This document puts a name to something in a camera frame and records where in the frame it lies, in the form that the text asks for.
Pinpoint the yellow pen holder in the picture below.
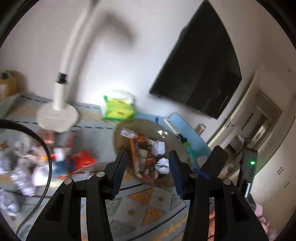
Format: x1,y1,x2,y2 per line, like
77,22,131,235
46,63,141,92
0,70,18,100

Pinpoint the grey paper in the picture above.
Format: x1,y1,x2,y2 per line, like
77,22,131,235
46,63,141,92
0,188,19,216

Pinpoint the red flat box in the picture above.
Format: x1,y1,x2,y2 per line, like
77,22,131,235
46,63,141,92
37,131,77,150

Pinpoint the white paper ball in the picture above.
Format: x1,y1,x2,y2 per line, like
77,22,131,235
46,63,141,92
152,141,166,157

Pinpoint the brown woven basket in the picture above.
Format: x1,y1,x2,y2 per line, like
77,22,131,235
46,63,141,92
113,118,191,187

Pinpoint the red orange snack bag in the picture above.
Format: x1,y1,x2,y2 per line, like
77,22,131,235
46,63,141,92
68,150,96,173

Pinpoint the white desk lamp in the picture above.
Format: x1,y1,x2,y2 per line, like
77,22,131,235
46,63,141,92
37,1,98,133

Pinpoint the wall mounted black television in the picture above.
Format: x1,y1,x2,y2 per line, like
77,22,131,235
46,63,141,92
149,1,242,119

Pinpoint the white blue shark plush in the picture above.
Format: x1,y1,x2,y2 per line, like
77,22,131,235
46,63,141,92
51,148,67,176

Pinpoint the black cable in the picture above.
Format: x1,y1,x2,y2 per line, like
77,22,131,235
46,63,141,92
0,119,53,235

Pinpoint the green tissue pack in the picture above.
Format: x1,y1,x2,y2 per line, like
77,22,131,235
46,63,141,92
101,91,136,121

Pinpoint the patterned blue blanket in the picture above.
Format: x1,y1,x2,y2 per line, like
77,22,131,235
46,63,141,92
1,93,188,240

